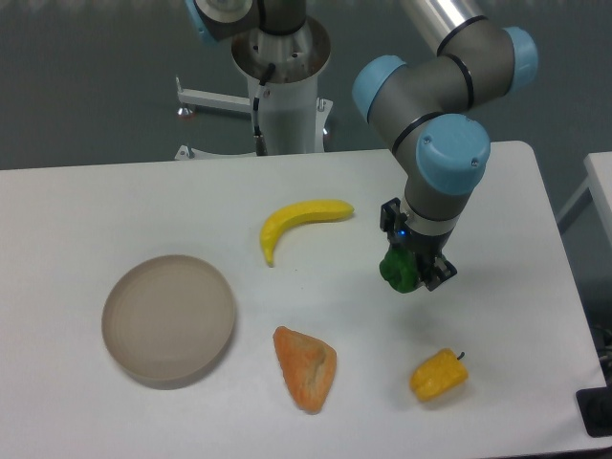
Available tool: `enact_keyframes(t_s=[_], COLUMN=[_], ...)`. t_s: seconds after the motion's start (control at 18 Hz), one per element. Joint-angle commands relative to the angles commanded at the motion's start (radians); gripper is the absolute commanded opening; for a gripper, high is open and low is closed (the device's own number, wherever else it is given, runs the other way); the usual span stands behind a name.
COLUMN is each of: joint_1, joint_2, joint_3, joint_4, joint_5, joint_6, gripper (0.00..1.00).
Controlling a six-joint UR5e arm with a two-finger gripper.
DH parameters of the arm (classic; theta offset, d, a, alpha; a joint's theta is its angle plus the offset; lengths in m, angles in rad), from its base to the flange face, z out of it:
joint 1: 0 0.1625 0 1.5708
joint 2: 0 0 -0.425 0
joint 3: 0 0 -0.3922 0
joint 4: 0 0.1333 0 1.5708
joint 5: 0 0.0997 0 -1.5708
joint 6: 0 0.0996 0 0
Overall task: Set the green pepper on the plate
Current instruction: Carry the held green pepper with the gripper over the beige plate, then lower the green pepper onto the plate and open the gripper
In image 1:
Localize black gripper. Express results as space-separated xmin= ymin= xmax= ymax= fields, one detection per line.
xmin=380 ymin=198 xmax=457 ymax=292

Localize green toy pepper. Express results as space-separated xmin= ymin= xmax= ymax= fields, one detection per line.
xmin=379 ymin=246 xmax=420 ymax=294

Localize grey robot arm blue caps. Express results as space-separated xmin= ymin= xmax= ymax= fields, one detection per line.
xmin=186 ymin=1 xmax=538 ymax=293

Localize yellow toy bell pepper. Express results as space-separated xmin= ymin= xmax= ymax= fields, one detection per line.
xmin=409 ymin=348 xmax=469 ymax=403

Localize beige round plate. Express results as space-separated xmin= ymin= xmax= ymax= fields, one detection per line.
xmin=101 ymin=254 xmax=236 ymax=390

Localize yellow toy banana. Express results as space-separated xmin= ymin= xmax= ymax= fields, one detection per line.
xmin=259 ymin=199 xmax=354 ymax=267

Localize orange toy bread slice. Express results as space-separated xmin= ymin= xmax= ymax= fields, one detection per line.
xmin=273 ymin=326 xmax=338 ymax=414

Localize white side table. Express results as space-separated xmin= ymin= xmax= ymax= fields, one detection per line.
xmin=556 ymin=151 xmax=612 ymax=241

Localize black device at table edge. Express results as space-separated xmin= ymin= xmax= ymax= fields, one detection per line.
xmin=576 ymin=386 xmax=611 ymax=438

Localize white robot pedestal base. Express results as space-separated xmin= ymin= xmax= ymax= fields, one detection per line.
xmin=176 ymin=16 xmax=333 ymax=156

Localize black cable on pedestal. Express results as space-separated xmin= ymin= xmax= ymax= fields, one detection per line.
xmin=252 ymin=62 xmax=277 ymax=157

